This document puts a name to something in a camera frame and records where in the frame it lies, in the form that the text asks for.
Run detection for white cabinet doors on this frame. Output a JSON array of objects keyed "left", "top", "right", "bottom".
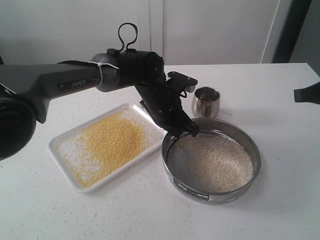
[{"left": 0, "top": 0, "right": 279, "bottom": 65}]

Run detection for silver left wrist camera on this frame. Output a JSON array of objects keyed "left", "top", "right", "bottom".
[{"left": 166, "top": 71, "right": 198, "bottom": 94}]

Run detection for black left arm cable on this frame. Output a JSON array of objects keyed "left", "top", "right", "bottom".
[{"left": 117, "top": 22, "right": 140, "bottom": 53}]

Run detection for round steel mesh sieve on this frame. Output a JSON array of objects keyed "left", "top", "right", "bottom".
[{"left": 162, "top": 118, "right": 261, "bottom": 204}]

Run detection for stainless steel cup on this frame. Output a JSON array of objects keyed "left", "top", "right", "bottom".
[{"left": 191, "top": 86, "right": 221, "bottom": 119}]

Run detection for white rectangular tray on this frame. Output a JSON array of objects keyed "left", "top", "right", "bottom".
[{"left": 47, "top": 102, "right": 167, "bottom": 195}]

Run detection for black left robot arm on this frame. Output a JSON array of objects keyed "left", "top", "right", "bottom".
[{"left": 0, "top": 48, "right": 200, "bottom": 159}]

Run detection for dark vertical post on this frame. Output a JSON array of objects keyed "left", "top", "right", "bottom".
[{"left": 272, "top": 0, "right": 312, "bottom": 64}]

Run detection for grain mixture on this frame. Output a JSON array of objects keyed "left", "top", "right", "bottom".
[{"left": 167, "top": 134, "right": 254, "bottom": 193}]

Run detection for yellow millet grains pile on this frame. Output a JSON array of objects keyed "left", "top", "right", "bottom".
[{"left": 57, "top": 107, "right": 161, "bottom": 188}]

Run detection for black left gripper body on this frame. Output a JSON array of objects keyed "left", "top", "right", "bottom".
[{"left": 135, "top": 77, "right": 187, "bottom": 128}]

